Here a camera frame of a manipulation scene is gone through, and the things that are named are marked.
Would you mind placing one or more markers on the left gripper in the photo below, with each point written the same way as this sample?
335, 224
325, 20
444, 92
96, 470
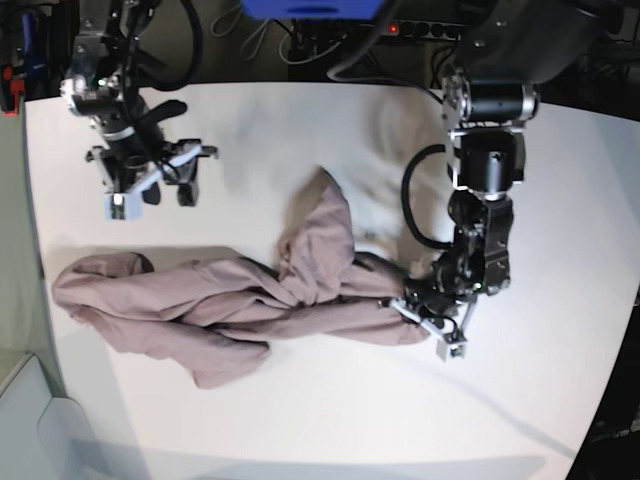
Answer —
442, 314

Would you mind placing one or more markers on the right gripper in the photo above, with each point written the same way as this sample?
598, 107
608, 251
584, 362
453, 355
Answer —
135, 174

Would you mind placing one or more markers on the mauve t-shirt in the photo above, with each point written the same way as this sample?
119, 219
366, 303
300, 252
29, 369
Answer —
217, 318

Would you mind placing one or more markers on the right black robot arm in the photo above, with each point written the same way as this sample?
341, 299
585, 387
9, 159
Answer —
102, 84

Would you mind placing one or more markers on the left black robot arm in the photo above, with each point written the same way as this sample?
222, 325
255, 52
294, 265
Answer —
489, 93

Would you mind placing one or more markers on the blue box at top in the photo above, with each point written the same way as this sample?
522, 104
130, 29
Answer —
312, 9

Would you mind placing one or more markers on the white side table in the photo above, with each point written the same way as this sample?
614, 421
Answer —
40, 433

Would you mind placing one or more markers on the grey power strip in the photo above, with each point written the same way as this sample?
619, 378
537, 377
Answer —
424, 30

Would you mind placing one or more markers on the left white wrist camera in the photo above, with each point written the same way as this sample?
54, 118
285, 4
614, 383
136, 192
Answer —
450, 349

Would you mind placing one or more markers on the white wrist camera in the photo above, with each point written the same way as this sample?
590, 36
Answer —
450, 349
123, 206

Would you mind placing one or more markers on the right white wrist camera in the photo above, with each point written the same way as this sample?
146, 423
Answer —
123, 206

